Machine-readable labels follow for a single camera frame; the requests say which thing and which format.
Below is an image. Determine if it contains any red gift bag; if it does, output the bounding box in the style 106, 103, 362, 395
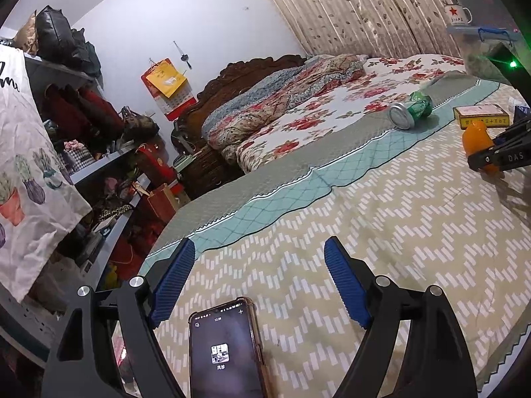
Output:
136, 143, 173, 180

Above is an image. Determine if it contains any grey shelf unit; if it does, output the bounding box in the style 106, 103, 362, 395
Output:
0, 37, 167, 365

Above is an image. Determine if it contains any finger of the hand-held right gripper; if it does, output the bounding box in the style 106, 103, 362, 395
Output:
468, 141, 531, 172
493, 117, 531, 147

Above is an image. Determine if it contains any floral bed sheet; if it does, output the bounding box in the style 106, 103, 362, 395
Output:
236, 54, 478, 173

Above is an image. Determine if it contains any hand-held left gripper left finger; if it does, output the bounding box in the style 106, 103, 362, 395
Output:
41, 237, 197, 398

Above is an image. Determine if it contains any black leather bag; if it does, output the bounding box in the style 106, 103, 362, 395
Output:
35, 6, 103, 78

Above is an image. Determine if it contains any yellow cardboard box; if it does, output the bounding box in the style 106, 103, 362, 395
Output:
453, 103, 511, 129

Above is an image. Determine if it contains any dark wooden nightstand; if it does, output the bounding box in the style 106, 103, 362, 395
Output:
172, 141, 234, 200

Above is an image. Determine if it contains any brown paper bag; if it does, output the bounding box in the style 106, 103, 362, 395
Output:
145, 183, 179, 225

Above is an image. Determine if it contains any carved wooden headboard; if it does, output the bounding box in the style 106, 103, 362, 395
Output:
172, 54, 308, 200

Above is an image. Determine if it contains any blue-handle storage box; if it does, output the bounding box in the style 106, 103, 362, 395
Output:
446, 25, 520, 84

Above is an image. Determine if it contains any green drink can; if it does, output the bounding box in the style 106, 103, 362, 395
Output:
389, 91, 434, 129

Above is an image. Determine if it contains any cactus-print white cloth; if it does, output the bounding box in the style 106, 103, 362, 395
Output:
0, 43, 93, 304

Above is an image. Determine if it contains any folded patchwork quilt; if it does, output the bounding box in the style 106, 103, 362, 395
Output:
201, 54, 371, 163

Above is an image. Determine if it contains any beige leaf-print curtain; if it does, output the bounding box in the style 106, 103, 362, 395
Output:
245, 0, 470, 59

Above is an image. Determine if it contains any patterned brown handbag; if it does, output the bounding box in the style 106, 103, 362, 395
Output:
120, 105, 161, 142

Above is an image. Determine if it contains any white red-star enamel mug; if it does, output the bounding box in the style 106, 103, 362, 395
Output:
443, 3, 474, 27

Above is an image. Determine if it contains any black smartphone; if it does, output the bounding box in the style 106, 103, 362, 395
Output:
188, 297, 267, 398

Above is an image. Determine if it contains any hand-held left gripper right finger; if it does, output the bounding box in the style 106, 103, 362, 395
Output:
324, 236, 479, 398

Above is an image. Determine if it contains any orange plastic container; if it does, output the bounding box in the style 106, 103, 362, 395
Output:
462, 121, 505, 178

